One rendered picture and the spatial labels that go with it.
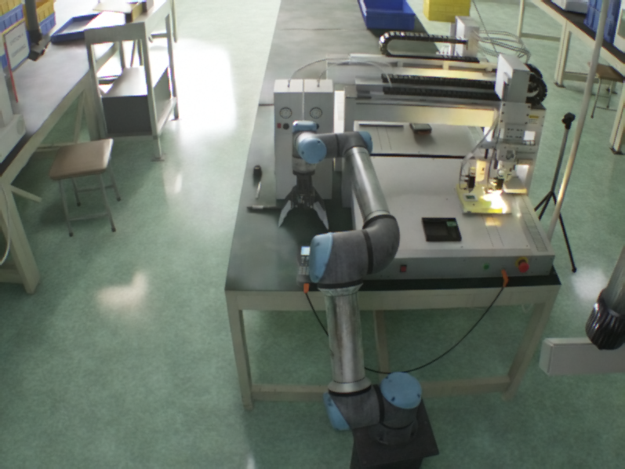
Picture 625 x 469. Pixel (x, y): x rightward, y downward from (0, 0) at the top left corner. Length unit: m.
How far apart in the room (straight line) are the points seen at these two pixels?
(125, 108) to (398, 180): 2.42
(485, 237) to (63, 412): 1.96
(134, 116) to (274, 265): 2.40
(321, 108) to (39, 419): 1.85
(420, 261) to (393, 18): 2.87
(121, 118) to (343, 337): 3.04
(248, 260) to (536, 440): 1.47
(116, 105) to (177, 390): 2.28
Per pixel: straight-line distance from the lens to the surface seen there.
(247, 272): 1.96
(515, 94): 2.02
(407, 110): 2.06
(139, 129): 4.18
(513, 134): 2.06
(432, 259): 1.89
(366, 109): 2.04
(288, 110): 2.08
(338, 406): 1.50
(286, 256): 2.01
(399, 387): 1.53
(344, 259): 1.40
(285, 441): 2.39
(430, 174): 2.31
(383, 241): 1.43
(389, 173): 2.28
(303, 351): 2.68
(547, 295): 2.11
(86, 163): 3.37
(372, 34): 4.32
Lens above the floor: 2.05
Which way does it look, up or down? 37 degrees down
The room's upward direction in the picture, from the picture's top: straight up
